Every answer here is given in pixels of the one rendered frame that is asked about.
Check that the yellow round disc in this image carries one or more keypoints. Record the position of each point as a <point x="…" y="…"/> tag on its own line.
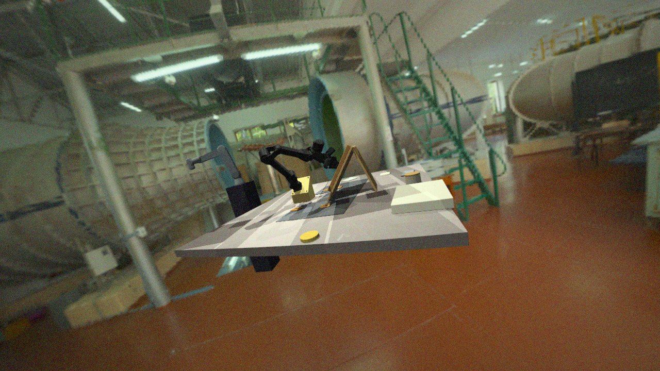
<point x="309" y="236"/>

